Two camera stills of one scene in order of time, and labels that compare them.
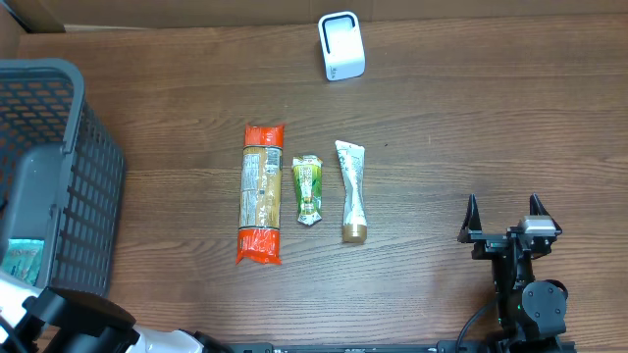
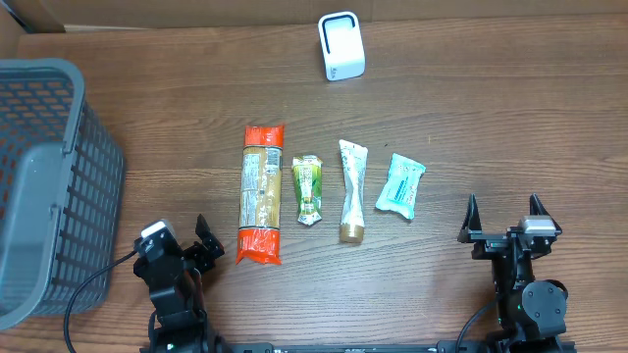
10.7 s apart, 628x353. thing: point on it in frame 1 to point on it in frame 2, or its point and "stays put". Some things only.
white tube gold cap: [351, 157] stays put
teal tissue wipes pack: [23, 258] to [399, 193]
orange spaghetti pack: [260, 192] stays put
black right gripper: [488, 242] stays put
